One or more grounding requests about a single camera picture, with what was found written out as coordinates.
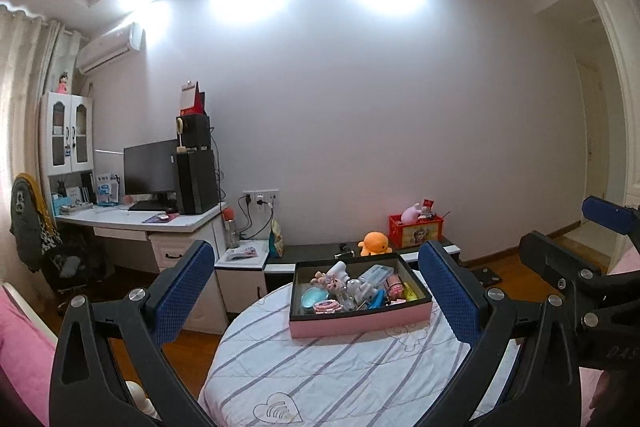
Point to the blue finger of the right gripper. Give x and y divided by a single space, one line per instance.
537 252
619 219

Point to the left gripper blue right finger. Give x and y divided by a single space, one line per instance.
452 288

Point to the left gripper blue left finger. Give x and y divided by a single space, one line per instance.
175 291

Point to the rose gold metallic cylinder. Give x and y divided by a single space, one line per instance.
395 289

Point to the blue point liner highlighter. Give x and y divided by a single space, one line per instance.
377 303

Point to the blue card box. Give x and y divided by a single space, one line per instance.
377 275

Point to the pink pastel brick block model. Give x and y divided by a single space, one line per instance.
328 306

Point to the yellow point liner highlighter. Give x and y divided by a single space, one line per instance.
409 293

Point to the red crate with picture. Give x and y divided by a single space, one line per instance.
403 236

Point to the white desk with drawers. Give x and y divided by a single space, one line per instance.
139 240

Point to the white bedside cabinet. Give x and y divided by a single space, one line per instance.
240 274

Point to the pink plush in crate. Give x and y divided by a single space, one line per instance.
412 214

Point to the white astronaut figurine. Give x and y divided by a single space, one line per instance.
360 292

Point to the orange octopus plush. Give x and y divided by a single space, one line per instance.
374 243

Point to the red cap water bottle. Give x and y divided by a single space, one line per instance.
230 228

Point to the white striped bed quilt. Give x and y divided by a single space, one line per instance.
261 376

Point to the small black gadget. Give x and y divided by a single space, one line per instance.
344 251

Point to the white handheld device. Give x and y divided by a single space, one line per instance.
338 272

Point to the white plush bunny toy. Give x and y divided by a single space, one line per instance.
326 281

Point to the yellow blue snack bag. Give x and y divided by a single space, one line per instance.
276 242

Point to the pink black storage box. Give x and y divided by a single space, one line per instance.
356 319

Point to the teal round case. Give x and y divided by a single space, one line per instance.
312 296

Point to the black computer monitor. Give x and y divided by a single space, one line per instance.
149 170

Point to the black computer tower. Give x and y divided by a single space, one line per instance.
195 181

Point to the black speaker box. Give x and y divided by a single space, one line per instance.
193 131

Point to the red white calendar stand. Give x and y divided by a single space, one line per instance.
192 99

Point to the white glass door cabinet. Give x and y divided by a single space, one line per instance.
66 144

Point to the white air conditioner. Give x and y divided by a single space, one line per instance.
110 47

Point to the beige window curtain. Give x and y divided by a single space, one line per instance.
35 51

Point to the white wall power strip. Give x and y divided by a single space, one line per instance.
261 197

